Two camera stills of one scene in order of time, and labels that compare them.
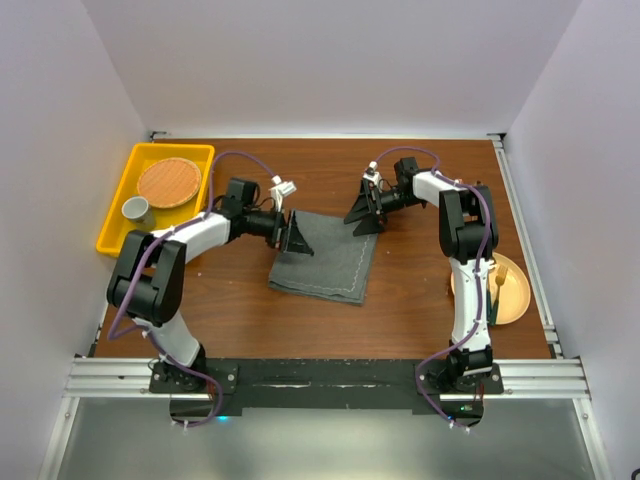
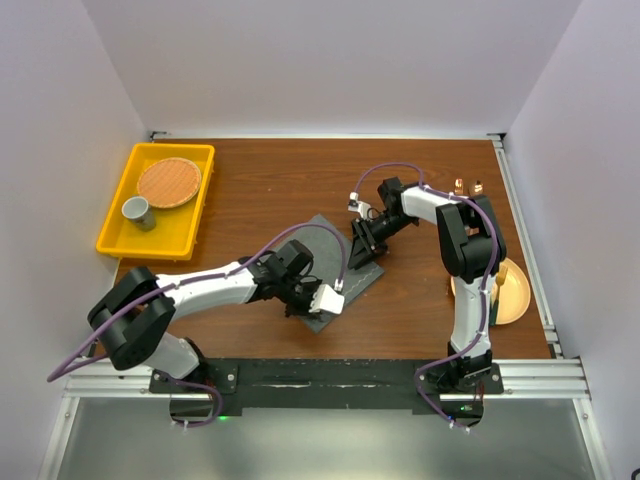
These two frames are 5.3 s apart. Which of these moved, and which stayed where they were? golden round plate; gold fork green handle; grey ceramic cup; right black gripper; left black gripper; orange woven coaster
Moved: left black gripper; right black gripper
Stayed: golden round plate; grey ceramic cup; orange woven coaster; gold fork green handle
